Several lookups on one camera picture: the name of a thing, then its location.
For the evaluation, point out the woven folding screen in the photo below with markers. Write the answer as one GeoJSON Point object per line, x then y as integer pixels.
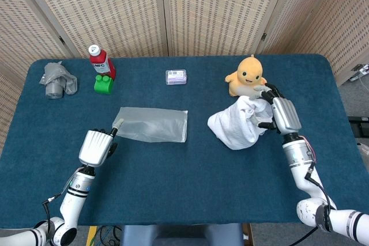
{"type": "Point", "coordinates": [201, 12]}

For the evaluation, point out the translucent white plastic bag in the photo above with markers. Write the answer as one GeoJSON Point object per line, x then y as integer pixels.
{"type": "Point", "coordinates": [155, 125]}

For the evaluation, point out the small clear purple box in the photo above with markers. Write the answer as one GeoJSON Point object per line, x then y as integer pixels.
{"type": "Point", "coordinates": [176, 77]}

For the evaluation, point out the teal tablecloth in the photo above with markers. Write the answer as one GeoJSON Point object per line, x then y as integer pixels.
{"type": "Point", "coordinates": [173, 177]}

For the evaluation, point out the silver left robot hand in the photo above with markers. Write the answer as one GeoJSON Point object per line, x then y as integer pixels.
{"type": "Point", "coordinates": [95, 148]}

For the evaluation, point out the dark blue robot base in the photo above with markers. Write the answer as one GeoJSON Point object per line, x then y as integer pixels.
{"type": "Point", "coordinates": [178, 236]}

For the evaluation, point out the black equipment box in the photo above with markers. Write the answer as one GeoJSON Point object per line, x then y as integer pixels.
{"type": "Point", "coordinates": [360, 126]}

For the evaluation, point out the white cloth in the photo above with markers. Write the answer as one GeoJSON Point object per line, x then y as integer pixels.
{"type": "Point", "coordinates": [236, 125]}

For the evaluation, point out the white power strip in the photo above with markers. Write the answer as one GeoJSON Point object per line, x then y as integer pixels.
{"type": "Point", "coordinates": [363, 69]}

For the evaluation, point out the red NFC juice bottle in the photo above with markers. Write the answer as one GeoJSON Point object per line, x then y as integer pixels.
{"type": "Point", "coordinates": [101, 63]}

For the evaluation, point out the green toy building brick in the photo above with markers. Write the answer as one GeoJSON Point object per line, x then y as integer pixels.
{"type": "Point", "coordinates": [103, 86]}

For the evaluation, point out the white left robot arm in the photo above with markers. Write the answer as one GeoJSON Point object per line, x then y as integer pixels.
{"type": "Point", "coordinates": [70, 205]}

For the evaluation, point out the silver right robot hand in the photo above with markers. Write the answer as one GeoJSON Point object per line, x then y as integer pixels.
{"type": "Point", "coordinates": [286, 116]}

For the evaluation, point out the orange plush dinosaur toy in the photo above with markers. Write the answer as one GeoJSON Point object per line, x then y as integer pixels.
{"type": "Point", "coordinates": [249, 70]}

